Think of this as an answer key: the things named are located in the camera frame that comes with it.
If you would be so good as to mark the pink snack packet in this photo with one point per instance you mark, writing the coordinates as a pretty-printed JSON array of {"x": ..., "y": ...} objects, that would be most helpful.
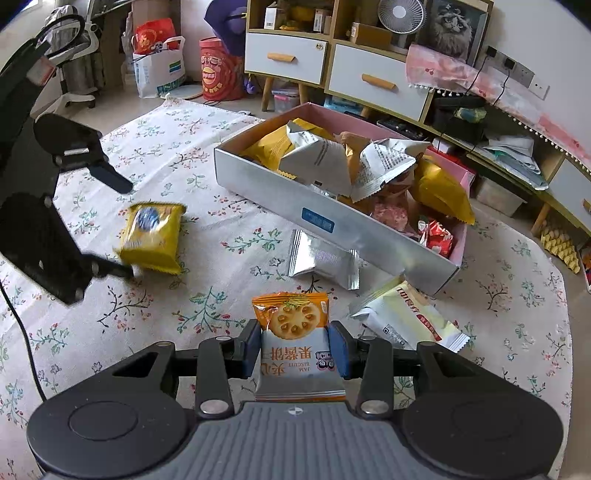
[{"x": 390, "y": 214}]

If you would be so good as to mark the white shopping bag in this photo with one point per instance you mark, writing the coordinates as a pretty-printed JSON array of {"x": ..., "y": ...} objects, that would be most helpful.
[{"x": 157, "y": 69}]

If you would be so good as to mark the cream packet with red band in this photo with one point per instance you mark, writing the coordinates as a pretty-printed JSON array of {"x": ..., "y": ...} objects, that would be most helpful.
[{"x": 415, "y": 318}]

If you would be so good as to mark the silver box with pink inside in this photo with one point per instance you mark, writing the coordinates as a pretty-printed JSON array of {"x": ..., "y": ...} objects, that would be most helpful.
[{"x": 369, "y": 244}]

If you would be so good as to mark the black case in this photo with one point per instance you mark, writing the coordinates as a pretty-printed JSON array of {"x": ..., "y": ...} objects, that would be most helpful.
[{"x": 457, "y": 129}]

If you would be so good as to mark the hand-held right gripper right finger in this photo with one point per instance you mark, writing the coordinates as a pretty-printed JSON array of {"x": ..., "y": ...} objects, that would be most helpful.
[{"x": 339, "y": 348}]

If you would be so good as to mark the white wall socket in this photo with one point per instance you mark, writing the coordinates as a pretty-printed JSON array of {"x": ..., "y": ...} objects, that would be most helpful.
[{"x": 533, "y": 83}]

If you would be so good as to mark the orange and white biscuit packet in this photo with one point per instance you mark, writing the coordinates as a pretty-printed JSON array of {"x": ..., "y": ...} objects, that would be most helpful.
[{"x": 295, "y": 323}]

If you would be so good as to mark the small white carton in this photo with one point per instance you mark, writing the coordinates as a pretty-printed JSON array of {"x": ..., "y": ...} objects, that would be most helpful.
[{"x": 271, "y": 18}]

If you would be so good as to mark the clear storage container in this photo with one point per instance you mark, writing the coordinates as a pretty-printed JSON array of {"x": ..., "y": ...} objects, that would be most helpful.
[
  {"x": 498, "y": 198},
  {"x": 286, "y": 101}
]

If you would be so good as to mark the tan snack packet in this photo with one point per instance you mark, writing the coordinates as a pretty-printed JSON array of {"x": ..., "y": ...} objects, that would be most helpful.
[{"x": 353, "y": 147}]

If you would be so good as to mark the red gift bag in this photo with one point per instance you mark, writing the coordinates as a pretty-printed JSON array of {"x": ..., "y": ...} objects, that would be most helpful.
[{"x": 152, "y": 34}]

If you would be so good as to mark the framed cat picture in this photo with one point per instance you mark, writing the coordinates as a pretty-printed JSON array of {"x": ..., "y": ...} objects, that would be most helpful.
[{"x": 455, "y": 25}]

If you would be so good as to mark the silver foil snack packet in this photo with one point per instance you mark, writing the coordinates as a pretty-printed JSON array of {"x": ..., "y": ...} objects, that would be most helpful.
[{"x": 323, "y": 261}]

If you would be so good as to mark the round white floor disc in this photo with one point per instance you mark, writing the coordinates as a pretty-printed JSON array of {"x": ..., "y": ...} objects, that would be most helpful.
[{"x": 184, "y": 92}]

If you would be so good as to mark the white office chair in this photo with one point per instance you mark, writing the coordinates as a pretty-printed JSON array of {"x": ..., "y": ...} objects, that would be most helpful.
[{"x": 83, "y": 60}]

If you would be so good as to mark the yellow blue-circle biscuit packet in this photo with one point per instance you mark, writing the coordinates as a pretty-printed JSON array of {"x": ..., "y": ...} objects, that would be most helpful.
[{"x": 152, "y": 240}]

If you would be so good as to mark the large yellow snack packet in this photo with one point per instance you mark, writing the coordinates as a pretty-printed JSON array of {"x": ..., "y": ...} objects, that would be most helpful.
[{"x": 443, "y": 194}]

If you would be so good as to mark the yellow egg tray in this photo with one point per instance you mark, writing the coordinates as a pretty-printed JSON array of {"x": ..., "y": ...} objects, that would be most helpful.
[{"x": 561, "y": 249}]

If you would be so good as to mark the low wooden cabinet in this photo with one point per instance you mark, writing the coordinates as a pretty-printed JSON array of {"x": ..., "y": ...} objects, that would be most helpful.
[{"x": 541, "y": 217}]

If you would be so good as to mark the tall wooden shelf cabinet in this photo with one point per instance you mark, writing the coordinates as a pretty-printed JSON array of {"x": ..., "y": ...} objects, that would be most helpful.
[{"x": 268, "y": 92}]

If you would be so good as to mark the wall socket with black plugs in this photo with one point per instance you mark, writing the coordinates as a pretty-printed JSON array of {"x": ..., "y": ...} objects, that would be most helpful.
[{"x": 501, "y": 57}]

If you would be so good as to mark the white desk fan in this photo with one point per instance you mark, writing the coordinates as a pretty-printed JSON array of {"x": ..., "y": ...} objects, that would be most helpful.
[{"x": 401, "y": 14}]

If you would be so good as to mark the tall cabinet white drawer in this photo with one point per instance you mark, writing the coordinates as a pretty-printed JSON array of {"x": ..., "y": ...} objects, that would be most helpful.
[{"x": 300, "y": 64}]

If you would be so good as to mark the red foil snack packet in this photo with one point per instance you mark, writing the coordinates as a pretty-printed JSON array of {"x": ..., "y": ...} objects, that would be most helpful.
[{"x": 438, "y": 240}]

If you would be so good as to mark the pink cloth with pompoms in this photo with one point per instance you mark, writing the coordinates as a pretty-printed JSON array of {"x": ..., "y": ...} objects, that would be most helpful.
[{"x": 443, "y": 69}]

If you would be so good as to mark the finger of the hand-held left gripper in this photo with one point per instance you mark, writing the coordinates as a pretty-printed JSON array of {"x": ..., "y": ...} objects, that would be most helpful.
[
  {"x": 111, "y": 177},
  {"x": 113, "y": 269}
]

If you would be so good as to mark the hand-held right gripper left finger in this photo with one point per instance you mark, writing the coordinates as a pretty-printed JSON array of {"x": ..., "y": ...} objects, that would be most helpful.
[{"x": 251, "y": 348}]

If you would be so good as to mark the red round drum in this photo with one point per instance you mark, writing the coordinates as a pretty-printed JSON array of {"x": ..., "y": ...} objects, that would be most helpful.
[{"x": 221, "y": 74}]

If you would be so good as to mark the wide white drawer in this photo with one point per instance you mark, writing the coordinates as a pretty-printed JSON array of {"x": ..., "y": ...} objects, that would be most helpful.
[{"x": 351, "y": 74}]

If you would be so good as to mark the teal storage box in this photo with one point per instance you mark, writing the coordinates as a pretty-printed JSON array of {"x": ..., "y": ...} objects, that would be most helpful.
[{"x": 341, "y": 104}]

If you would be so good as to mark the purple plush toy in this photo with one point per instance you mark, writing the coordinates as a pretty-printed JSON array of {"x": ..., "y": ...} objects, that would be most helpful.
[{"x": 221, "y": 18}]

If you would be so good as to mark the pile of loose papers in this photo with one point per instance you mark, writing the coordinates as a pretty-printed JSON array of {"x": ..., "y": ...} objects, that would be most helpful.
[{"x": 512, "y": 157}]

